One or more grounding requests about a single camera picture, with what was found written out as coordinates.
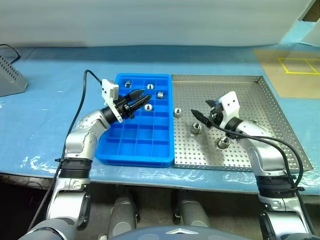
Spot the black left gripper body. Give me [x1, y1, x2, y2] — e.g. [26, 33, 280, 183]
[113, 96, 136, 120]

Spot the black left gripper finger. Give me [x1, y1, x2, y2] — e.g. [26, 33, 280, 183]
[129, 94, 152, 111]
[126, 88, 145, 101]

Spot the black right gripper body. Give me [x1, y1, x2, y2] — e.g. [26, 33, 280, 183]
[208, 101, 225, 128]

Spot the blue compartment tray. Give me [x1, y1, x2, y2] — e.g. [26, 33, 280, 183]
[94, 72, 175, 168]

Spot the perforated metal tray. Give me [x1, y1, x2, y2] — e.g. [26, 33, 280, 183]
[171, 73, 315, 173]

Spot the white backdrop board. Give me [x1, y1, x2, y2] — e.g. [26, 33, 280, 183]
[0, 0, 313, 48]

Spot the brown cardboard sheet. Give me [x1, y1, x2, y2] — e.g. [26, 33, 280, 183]
[252, 47, 320, 100]

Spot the grey rounded robot leg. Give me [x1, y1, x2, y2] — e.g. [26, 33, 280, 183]
[173, 191, 211, 228]
[107, 193, 140, 237]

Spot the grey perforated metal device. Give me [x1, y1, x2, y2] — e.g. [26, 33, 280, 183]
[0, 53, 28, 98]

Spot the blue-grey robot torso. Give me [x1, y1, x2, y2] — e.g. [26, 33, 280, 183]
[107, 224, 218, 240]

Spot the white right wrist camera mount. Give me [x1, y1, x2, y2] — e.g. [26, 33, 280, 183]
[218, 91, 241, 126]

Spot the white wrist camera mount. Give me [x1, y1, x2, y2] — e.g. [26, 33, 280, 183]
[218, 91, 241, 126]
[101, 78, 123, 123]

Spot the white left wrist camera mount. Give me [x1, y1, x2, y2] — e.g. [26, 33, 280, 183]
[101, 78, 123, 123]

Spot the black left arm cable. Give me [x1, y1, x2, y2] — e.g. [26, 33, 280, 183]
[26, 69, 105, 232]

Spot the thin black device cable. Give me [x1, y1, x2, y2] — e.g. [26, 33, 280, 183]
[0, 44, 21, 63]

